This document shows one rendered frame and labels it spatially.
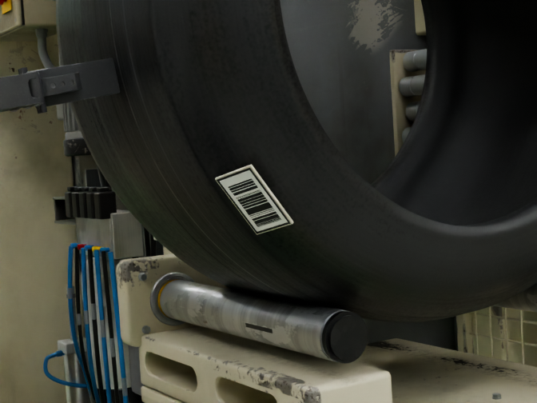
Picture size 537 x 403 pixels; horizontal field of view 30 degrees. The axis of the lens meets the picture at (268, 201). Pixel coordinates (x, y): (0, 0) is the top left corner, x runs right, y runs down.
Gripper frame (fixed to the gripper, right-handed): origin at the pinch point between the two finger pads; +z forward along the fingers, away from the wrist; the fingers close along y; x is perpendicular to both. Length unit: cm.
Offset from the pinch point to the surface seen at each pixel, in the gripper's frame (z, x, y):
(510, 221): 32.9, 19.3, -13.1
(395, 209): 20.5, 15.2, -13.1
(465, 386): 35, 38, -1
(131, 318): 9.9, 26.0, 24.4
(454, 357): 43, 39, 11
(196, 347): 11.9, 28.4, 13.0
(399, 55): 65, 3, 39
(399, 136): 62, 15, 39
